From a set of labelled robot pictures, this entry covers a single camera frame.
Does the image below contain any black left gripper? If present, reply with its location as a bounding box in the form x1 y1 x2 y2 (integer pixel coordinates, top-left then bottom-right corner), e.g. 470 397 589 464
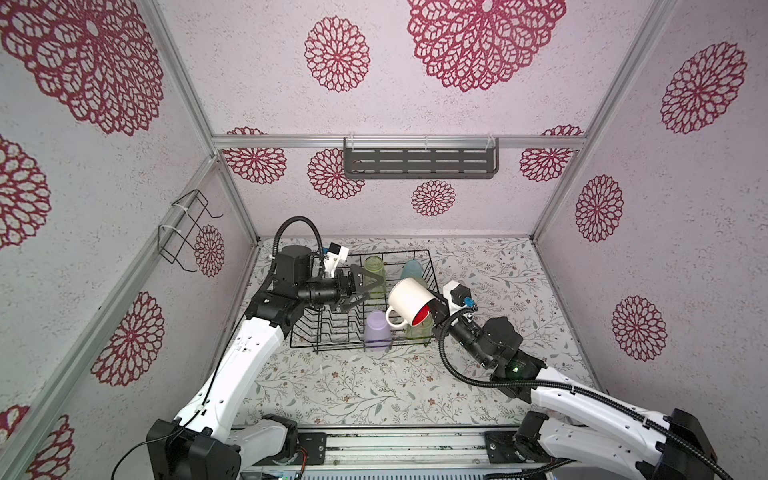
299 264 383 314

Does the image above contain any tall green glass tumbler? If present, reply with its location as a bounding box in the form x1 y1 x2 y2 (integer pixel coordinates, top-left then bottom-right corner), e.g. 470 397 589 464
363 256 386 299

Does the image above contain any short green glass cup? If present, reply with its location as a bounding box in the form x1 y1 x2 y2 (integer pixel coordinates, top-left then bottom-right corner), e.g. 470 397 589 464
406 320 434 345

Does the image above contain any red and cream mug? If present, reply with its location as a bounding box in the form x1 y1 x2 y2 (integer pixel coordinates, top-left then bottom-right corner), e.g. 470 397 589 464
385 278 435 330

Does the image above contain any black wire dish rack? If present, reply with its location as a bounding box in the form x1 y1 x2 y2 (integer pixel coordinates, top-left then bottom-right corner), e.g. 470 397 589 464
289 249 438 352

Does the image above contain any teal textured glass cup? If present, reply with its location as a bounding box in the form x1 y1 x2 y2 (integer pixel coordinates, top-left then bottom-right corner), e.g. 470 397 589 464
400 259 427 287

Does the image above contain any lavender plastic cup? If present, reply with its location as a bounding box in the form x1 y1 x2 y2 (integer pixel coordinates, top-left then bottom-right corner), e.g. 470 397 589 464
363 310 392 351

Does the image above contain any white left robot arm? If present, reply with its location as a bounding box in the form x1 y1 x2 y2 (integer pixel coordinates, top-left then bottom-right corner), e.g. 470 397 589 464
146 244 385 479

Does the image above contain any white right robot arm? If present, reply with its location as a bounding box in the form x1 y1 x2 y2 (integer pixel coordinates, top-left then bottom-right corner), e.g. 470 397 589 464
425 299 729 479

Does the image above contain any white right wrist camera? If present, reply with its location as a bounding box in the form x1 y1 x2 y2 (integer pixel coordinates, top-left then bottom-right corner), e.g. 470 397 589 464
442 281 477 314

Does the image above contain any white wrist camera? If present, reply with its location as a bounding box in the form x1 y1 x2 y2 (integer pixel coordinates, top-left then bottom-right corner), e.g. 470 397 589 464
323 242 349 278
442 281 477 314

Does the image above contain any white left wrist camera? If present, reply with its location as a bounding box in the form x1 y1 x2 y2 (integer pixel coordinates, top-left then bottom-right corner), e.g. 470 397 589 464
323 242 349 278

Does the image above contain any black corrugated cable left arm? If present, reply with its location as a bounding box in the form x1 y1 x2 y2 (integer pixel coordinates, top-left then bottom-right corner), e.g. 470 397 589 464
271 215 325 271

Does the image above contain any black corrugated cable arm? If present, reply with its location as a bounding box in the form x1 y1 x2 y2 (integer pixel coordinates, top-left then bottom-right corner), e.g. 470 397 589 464
436 307 736 480
271 215 325 271

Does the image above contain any grey wall shelf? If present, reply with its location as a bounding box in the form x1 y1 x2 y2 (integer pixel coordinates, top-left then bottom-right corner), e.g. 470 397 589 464
342 138 499 180

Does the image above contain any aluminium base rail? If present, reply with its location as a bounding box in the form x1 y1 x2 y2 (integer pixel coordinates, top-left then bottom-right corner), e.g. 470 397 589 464
152 424 661 480

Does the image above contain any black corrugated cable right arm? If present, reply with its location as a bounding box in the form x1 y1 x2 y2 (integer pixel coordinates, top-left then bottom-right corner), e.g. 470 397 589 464
436 307 736 480

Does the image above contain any black wire wall hanger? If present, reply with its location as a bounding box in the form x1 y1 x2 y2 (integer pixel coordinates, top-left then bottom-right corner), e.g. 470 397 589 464
156 189 225 278

